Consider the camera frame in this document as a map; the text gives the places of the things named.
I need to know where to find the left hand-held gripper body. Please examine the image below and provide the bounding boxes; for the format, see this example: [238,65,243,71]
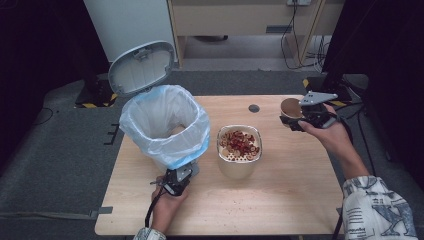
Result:
[162,162,201,197]

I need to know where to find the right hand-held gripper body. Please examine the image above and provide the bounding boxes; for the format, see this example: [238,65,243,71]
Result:
[298,90,340,130]

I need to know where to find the brown paper cup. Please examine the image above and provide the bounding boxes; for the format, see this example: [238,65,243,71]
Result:
[280,97,304,128]

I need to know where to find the beige container with strainer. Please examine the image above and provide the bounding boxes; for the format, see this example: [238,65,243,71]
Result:
[216,124,263,180]

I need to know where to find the grey trash bin with lid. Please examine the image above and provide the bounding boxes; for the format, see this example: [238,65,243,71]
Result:
[108,40,212,174]

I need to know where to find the person's left hand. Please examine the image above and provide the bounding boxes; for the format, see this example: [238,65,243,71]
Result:
[151,175,191,222]

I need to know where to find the person's right hand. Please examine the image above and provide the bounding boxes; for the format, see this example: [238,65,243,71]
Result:
[297,104,355,158]

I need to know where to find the black stand base striped tape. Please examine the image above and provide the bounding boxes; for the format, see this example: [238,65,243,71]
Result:
[74,77,118,109]
[302,73,370,108]

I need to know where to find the trash bin with blue bag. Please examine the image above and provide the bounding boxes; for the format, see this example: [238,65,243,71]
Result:
[119,84,212,170]

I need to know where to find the pile of red dried fruit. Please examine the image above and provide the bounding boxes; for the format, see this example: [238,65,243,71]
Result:
[220,130,261,162]

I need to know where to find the grey floor tape strip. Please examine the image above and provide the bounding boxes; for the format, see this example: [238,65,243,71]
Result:
[89,206,114,219]

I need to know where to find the light wooden desk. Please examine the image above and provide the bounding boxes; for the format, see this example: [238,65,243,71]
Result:
[166,0,346,68]

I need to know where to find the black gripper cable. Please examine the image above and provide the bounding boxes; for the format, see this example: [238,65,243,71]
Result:
[144,186,167,228]

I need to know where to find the black hanging cables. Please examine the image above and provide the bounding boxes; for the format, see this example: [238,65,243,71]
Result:
[280,0,332,71]

